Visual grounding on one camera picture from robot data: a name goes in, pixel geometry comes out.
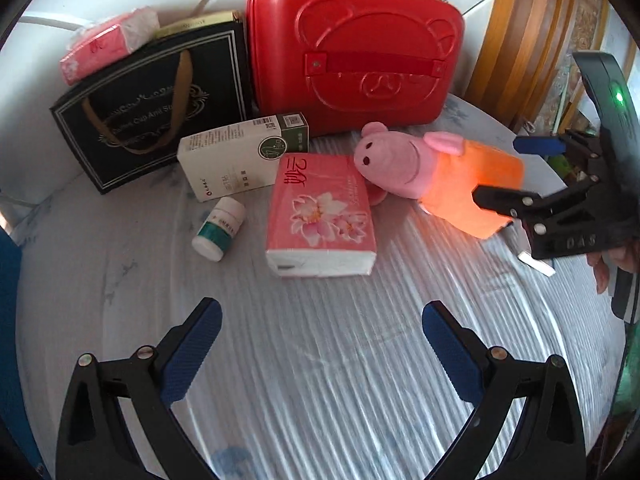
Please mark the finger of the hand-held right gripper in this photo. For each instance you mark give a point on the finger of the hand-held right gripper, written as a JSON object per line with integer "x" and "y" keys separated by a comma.
{"x": 540, "y": 145}
{"x": 500, "y": 200}

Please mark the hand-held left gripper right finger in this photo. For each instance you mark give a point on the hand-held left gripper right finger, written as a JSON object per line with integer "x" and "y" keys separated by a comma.
{"x": 452, "y": 360}

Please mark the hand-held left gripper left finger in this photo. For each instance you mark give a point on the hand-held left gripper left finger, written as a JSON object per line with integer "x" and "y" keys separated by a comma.
{"x": 192, "y": 355}

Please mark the pink pig plush toy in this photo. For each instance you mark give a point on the pink pig plush toy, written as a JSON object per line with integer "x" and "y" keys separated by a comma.
{"x": 400, "y": 160}

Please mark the pink floral tissue pack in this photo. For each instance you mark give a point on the pink floral tissue pack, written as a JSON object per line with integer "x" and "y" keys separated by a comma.
{"x": 320, "y": 210}

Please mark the blue plastic storage crate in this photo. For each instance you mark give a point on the blue plastic storage crate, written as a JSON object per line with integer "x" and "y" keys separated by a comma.
{"x": 10, "y": 335}

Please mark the person's right hand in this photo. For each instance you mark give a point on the person's right hand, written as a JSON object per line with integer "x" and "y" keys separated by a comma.
{"x": 600, "y": 270}

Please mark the patterned cloth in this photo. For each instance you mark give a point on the patterned cloth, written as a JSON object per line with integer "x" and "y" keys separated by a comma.
{"x": 582, "y": 25}

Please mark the white bottle green label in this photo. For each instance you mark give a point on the white bottle green label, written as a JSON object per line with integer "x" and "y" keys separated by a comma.
{"x": 220, "y": 227}

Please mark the white green medicine box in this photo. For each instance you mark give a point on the white green medicine box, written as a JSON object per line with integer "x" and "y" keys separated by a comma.
{"x": 225, "y": 155}

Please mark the red bear suitcase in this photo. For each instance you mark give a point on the red bear suitcase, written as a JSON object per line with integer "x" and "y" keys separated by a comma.
{"x": 360, "y": 35}

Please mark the black paper gift bag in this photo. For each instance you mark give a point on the black paper gift bag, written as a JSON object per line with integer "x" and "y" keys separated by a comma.
{"x": 150, "y": 110}

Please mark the pink tissue box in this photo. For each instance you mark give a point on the pink tissue box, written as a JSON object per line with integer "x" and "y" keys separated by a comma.
{"x": 100, "y": 47}

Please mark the gold flat box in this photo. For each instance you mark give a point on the gold flat box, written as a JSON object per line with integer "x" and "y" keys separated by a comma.
{"x": 200, "y": 22}

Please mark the wooden frame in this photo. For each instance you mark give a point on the wooden frame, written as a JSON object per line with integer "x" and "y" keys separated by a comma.
{"x": 520, "y": 35}

